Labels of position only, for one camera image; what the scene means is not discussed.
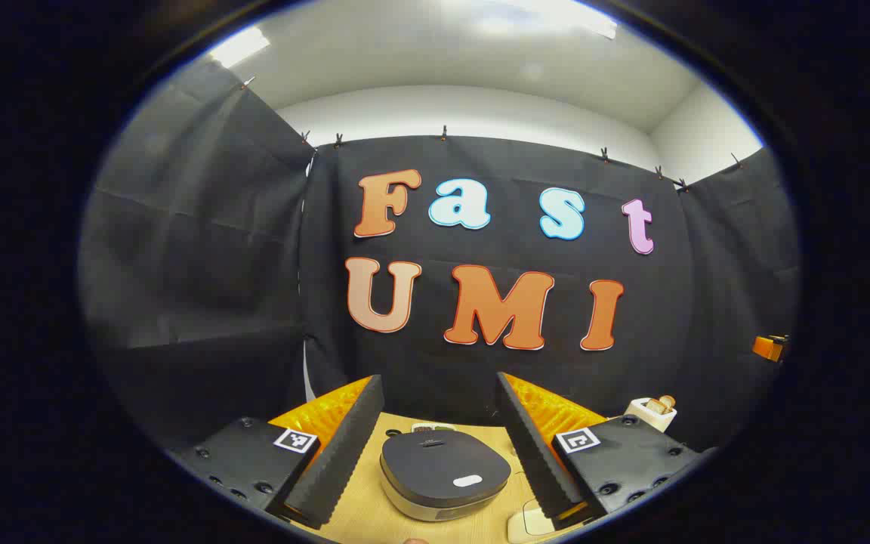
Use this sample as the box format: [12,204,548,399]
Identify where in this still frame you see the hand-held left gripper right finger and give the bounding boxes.
[495,372,715,530]

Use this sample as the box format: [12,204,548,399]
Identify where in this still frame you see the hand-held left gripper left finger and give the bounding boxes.
[167,374,387,530]

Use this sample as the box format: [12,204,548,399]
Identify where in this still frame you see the black silver rice cooker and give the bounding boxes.
[379,427,513,522]

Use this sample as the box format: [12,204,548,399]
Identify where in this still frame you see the clear plastic rice container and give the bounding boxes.
[507,499,558,544]

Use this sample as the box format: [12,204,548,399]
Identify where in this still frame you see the white toaster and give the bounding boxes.
[624,397,677,433]

